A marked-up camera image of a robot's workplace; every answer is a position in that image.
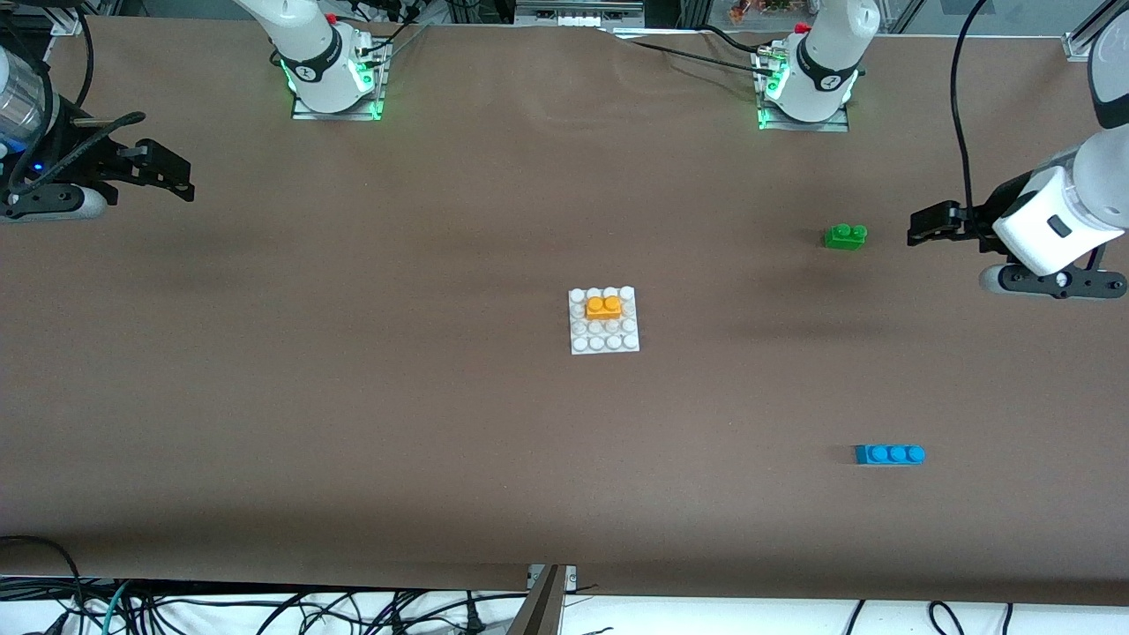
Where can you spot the aluminium profile rail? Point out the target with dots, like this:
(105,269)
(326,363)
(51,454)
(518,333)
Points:
(573,16)

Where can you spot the blue three-stud block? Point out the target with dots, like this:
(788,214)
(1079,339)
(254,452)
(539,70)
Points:
(886,455)

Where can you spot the orange plastic object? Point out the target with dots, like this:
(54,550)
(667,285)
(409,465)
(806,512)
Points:
(758,9)

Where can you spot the green two-stud block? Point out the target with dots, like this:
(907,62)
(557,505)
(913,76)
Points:
(842,240)

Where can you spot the white studded base plate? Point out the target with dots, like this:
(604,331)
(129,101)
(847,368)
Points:
(604,339)

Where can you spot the grey table support beam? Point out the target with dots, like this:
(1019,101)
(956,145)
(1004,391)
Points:
(538,613)

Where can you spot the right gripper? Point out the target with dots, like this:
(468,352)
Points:
(81,160)

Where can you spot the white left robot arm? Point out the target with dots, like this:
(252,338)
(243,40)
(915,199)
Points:
(829,62)

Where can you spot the metal table edge bracket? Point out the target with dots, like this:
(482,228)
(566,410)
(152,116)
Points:
(571,578)

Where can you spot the yellow two-stud block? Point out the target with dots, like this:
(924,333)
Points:
(600,310)

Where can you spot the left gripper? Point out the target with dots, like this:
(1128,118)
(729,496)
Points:
(979,216)

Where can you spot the aluminium corner bracket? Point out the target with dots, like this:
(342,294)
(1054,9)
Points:
(1080,44)
(66,19)

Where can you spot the brown table cover sheet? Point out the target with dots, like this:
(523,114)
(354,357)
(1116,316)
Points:
(353,397)

